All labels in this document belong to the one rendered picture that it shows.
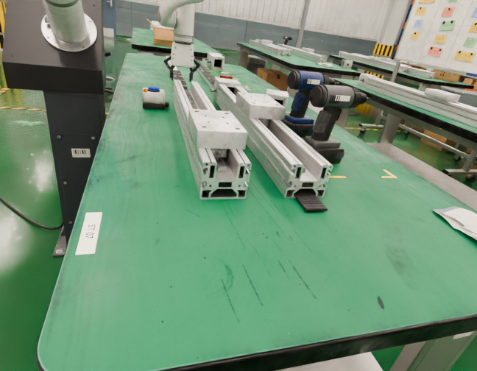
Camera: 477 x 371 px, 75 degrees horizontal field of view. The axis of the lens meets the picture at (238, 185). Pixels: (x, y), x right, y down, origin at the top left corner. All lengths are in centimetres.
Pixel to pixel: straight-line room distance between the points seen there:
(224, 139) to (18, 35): 100
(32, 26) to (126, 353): 129
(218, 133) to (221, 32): 1196
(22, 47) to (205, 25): 1120
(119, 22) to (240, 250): 1194
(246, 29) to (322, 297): 1251
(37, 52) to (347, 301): 130
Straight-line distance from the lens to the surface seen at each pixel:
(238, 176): 64
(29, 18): 152
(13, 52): 144
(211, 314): 43
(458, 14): 416
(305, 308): 47
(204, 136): 66
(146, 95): 121
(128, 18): 1229
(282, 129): 90
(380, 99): 251
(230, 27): 1267
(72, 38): 141
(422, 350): 88
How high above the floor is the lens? 111
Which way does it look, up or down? 28 degrees down
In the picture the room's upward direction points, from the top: 9 degrees clockwise
